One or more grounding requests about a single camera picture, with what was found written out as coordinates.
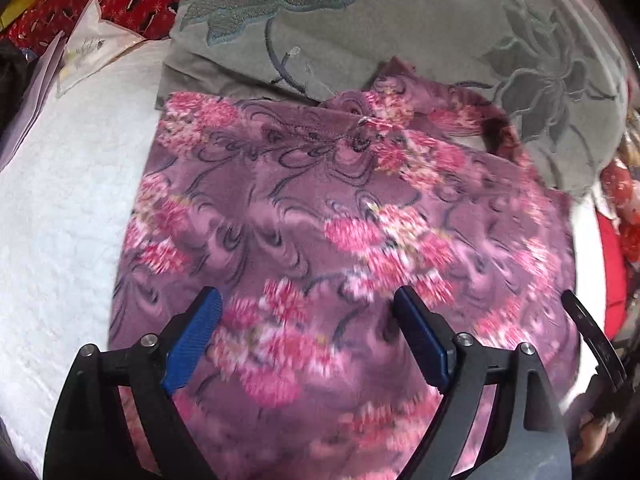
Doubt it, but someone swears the red cloth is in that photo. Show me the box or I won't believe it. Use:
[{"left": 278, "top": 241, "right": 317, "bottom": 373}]
[{"left": 597, "top": 210, "right": 630, "bottom": 333}]

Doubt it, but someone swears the white quilted mattress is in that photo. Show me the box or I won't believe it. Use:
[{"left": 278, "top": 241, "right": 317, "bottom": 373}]
[{"left": 0, "top": 37, "right": 603, "bottom": 466}]

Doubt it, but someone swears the wrapped gift basket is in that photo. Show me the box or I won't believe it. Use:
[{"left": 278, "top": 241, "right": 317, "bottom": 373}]
[{"left": 600, "top": 110, "right": 640, "bottom": 231}]

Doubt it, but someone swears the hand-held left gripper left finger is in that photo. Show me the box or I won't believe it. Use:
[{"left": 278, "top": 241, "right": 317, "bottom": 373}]
[{"left": 44, "top": 287, "right": 223, "bottom": 480}]

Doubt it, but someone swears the white paper sheet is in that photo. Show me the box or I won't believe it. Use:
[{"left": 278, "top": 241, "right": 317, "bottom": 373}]
[{"left": 0, "top": 30, "right": 67, "bottom": 171}]

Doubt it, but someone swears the purple floral garment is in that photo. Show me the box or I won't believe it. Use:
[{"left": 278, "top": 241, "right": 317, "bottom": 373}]
[{"left": 107, "top": 57, "right": 581, "bottom": 480}]

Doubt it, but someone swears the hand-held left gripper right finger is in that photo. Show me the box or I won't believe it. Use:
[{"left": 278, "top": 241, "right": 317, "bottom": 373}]
[{"left": 394, "top": 287, "right": 572, "bottom": 480}]

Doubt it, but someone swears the grey floral pillow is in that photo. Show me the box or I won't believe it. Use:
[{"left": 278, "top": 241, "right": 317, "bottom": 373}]
[{"left": 155, "top": 0, "right": 631, "bottom": 201}]

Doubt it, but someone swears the person's right hand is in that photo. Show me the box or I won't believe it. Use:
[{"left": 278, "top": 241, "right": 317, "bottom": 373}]
[{"left": 574, "top": 411, "right": 619, "bottom": 467}]

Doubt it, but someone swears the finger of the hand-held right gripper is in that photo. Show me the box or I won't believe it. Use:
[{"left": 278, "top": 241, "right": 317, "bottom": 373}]
[{"left": 561, "top": 290, "right": 627, "bottom": 401}]

